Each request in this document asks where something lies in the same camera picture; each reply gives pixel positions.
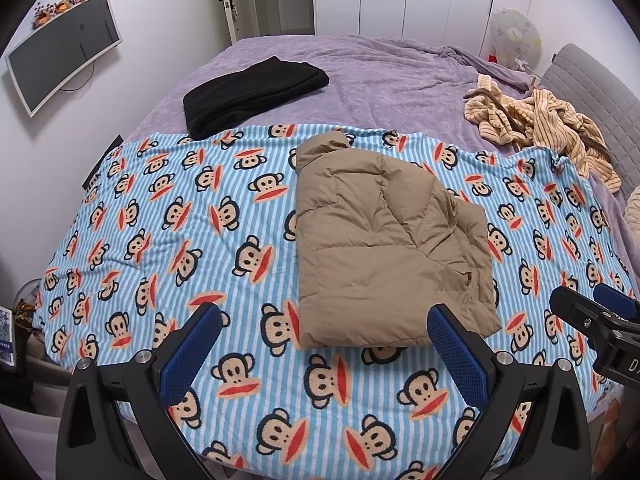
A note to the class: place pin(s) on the white patterned fan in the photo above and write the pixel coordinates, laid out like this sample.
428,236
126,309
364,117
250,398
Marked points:
515,37

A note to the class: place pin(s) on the beige striped fleece garment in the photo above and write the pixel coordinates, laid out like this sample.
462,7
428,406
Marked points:
540,120

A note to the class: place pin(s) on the grey quilted headboard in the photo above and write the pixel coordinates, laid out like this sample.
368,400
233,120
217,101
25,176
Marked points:
585,80

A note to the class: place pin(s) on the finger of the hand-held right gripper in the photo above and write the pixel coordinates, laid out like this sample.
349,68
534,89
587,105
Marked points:
615,297
567,305

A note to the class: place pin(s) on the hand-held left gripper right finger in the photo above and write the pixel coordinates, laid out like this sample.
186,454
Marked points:
457,355

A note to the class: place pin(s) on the purple bed cover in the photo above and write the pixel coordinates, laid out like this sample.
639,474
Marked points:
390,75

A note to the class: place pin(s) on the beige plush pillow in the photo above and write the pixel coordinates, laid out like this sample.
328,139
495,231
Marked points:
632,215

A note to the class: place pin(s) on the blue striped monkey print blanket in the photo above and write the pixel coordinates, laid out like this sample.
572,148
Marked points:
200,210

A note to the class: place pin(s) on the white framed wall monitor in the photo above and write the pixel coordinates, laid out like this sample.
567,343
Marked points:
65,50

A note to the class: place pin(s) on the person's right hand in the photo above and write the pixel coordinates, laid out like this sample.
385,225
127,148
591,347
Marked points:
615,425

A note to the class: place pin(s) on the orange plush ornaments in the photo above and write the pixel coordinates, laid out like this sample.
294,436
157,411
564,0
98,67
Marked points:
57,7

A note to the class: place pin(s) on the beige puffer jacket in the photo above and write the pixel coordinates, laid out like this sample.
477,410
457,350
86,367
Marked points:
375,240

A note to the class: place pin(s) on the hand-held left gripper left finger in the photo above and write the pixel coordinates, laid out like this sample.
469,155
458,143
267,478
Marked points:
192,355

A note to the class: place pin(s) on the blue printed box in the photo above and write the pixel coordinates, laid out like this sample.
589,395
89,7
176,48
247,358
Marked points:
7,332

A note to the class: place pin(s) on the folded black pants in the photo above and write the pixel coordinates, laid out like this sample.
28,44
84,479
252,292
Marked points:
250,90

